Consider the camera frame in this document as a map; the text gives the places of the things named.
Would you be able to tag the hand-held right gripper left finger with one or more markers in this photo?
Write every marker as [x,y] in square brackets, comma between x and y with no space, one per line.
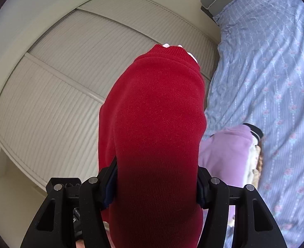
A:
[108,191]

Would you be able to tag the red sweater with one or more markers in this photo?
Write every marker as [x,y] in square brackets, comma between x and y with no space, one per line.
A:
[157,134]

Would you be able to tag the white printed garment navy cuff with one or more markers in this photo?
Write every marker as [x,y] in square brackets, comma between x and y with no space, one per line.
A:
[254,137]

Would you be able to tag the purple folded garment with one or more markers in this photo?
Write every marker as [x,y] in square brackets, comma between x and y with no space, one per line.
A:
[226,155]

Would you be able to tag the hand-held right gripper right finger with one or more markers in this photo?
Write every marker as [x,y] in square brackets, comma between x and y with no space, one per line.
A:
[200,191]

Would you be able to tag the blue floral bed sheet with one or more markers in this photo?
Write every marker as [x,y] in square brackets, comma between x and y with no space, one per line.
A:
[270,82]

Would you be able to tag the brown patterned cloth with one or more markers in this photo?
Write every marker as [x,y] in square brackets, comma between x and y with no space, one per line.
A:
[260,157]

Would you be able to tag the cream louvered wardrobe door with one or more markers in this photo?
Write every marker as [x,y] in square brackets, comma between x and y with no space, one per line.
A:
[90,56]
[46,124]
[146,23]

